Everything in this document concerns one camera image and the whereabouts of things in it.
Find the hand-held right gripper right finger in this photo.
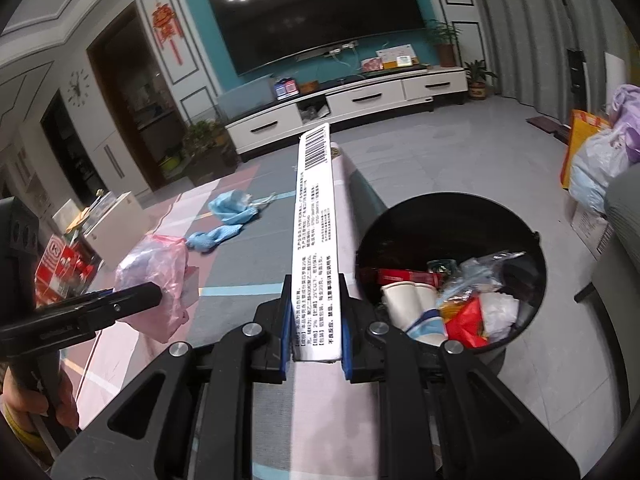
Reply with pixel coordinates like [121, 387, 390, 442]
[341, 274, 583, 480]

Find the blue white paper cup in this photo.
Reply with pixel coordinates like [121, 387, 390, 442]
[406, 310, 448, 346]

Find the cardboard box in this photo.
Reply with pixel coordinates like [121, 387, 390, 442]
[570, 195, 613, 261]

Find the red chinese knot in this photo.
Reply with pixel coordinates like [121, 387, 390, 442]
[151, 2, 185, 66]

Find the black trash bin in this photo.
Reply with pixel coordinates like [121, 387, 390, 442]
[354, 191, 548, 366]

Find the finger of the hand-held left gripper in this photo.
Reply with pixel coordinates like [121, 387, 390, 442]
[75, 282, 162, 333]

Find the small potted plant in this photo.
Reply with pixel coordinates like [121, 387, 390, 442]
[464, 60, 498, 101]

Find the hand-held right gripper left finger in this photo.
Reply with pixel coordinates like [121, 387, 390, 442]
[50, 275, 296, 480]

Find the white tv cabinet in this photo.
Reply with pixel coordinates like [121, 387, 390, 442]
[223, 67, 468, 157]

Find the white medicine box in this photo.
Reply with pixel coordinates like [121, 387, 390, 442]
[291, 122, 343, 363]

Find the dark wooden doorway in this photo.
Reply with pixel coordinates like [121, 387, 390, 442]
[87, 2, 186, 191]

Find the red white box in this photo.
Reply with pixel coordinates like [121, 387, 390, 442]
[36, 237, 101, 297]

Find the pink plastic bag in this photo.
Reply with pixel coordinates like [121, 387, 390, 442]
[114, 234, 201, 343]

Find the white crumpled plastic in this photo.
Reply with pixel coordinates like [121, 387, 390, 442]
[479, 292, 521, 338]

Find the blue rolled face mask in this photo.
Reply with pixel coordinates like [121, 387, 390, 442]
[186, 224, 246, 254]

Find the red packet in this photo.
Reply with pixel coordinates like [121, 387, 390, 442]
[376, 268, 443, 287]
[445, 300, 489, 349]

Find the glass fish tank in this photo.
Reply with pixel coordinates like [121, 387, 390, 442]
[217, 74, 278, 121]

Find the purple cloth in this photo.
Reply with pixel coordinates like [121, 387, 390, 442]
[605, 84, 640, 166]

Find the bushy potted plant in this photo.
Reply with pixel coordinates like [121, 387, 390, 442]
[181, 117, 236, 186]

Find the red flat packet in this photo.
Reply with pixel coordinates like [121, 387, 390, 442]
[376, 268, 443, 287]

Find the pale blue plastic bag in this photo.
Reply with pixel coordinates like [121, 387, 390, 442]
[570, 127, 631, 216]

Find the upright floor cleaner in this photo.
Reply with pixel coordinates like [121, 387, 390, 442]
[546, 0, 587, 110]

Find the white board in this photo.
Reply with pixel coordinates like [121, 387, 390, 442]
[604, 52, 628, 106]

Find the white card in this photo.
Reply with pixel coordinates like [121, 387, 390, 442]
[376, 44, 420, 70]

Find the tall potted plant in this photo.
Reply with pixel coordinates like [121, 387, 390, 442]
[425, 20, 463, 68]

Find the wall clock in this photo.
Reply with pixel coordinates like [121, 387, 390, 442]
[67, 70, 92, 108]

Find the grey curtain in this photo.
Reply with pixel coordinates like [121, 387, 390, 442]
[475, 0, 640, 121]

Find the clear plastic bag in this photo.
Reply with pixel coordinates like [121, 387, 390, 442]
[437, 251, 527, 306]

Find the grey sofa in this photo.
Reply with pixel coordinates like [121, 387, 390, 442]
[575, 160, 640, 411]

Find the yellow shopping bag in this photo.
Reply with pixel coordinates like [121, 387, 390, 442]
[560, 109, 613, 191]

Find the black television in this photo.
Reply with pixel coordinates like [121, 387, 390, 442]
[206, 0, 426, 78]

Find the person's left hand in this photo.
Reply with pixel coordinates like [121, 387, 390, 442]
[0, 360, 80, 432]

